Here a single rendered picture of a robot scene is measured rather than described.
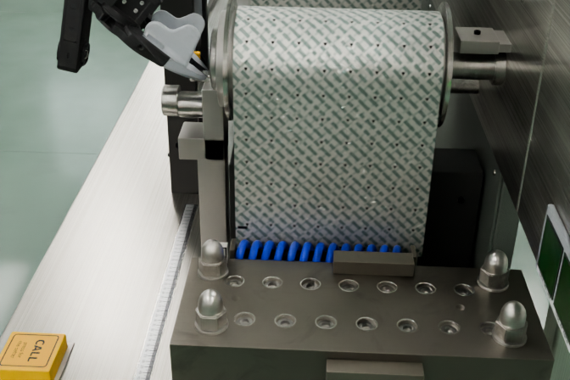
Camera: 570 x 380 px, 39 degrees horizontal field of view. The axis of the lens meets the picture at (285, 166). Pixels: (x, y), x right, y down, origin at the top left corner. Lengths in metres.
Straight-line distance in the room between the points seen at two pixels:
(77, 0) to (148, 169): 0.57
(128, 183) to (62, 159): 2.09
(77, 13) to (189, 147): 0.22
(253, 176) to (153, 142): 0.62
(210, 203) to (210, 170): 0.05
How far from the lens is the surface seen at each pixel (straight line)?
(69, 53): 0.98
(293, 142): 0.94
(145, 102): 1.73
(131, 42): 0.93
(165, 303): 1.13
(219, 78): 0.92
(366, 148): 0.94
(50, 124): 3.84
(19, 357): 1.05
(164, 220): 1.31
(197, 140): 1.03
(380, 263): 0.96
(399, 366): 0.86
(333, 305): 0.91
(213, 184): 1.07
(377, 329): 0.89
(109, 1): 0.93
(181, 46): 0.94
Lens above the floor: 1.59
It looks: 28 degrees down
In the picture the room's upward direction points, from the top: 1 degrees clockwise
